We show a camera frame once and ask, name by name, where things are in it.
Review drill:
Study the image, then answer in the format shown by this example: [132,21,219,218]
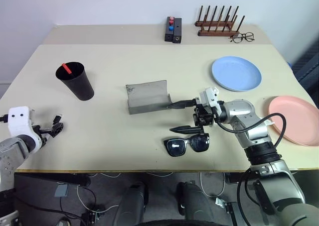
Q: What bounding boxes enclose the black plastic cup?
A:
[55,61,95,102]

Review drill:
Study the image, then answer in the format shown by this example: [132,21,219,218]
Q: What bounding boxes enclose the brown wooden plate rack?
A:
[194,4,245,37]

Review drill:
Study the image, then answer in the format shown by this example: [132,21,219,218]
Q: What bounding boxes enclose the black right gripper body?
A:
[192,98,215,127]

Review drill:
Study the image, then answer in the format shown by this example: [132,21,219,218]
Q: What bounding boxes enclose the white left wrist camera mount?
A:
[7,106,48,151]

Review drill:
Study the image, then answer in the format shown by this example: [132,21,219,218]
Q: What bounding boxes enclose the pink plate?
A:
[268,96,319,147]

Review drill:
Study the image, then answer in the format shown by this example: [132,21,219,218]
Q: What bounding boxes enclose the brown frame eyeglasses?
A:
[229,32,255,44]

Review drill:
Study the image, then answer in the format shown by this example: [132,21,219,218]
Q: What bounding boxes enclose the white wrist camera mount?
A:
[198,87,224,115]
[7,106,48,151]

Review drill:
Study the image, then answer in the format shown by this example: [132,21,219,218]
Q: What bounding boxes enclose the white floor cable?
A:
[199,172,226,198]
[76,185,120,213]

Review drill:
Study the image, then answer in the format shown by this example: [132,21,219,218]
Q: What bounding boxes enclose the black table frame leg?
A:
[224,201,240,226]

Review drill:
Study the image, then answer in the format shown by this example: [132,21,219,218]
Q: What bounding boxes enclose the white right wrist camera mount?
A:
[198,87,224,115]

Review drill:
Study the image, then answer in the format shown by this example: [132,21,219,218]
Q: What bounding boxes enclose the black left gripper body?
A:
[31,125,54,143]

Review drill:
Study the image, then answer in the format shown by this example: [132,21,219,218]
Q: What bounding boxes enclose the black floor power device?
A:
[82,205,106,224]

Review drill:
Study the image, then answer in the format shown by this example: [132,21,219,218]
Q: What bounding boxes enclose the grey glasses case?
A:
[125,80,172,115]

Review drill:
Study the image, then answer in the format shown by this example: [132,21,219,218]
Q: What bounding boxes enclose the black box with coloured buttons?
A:
[163,16,176,42]

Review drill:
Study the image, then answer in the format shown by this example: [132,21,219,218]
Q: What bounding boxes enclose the black sunglasses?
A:
[163,133,210,157]

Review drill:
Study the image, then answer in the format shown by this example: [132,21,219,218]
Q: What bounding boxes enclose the dark grey right robot leg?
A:
[176,181,220,224]

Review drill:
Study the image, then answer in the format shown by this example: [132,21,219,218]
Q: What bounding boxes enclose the plain black box with hole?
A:
[172,18,183,44]

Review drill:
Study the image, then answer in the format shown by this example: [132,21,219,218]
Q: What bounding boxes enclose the dark grey robot leg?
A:
[176,181,220,224]
[117,182,150,224]

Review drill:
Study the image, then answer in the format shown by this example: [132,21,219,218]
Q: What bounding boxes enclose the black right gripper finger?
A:
[169,124,205,135]
[166,99,197,110]

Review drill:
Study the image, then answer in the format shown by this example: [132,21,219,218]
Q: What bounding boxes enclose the light blue plate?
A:
[211,56,263,92]

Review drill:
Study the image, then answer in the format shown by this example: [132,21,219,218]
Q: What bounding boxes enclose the dark grey left robot leg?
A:
[117,182,150,224]

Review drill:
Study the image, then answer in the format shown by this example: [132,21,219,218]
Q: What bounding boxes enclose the silver metal floor bracket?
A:
[215,197,231,208]

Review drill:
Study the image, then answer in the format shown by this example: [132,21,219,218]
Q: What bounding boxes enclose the black curved robot waist rim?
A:
[139,219,225,226]

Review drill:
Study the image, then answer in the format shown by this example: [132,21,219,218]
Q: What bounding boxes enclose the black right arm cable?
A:
[214,113,287,226]

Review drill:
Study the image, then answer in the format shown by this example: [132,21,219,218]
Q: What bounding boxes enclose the grey shoe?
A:
[56,217,73,226]

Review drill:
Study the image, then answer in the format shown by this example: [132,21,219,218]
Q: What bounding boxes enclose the small grey floor box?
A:
[54,185,68,198]

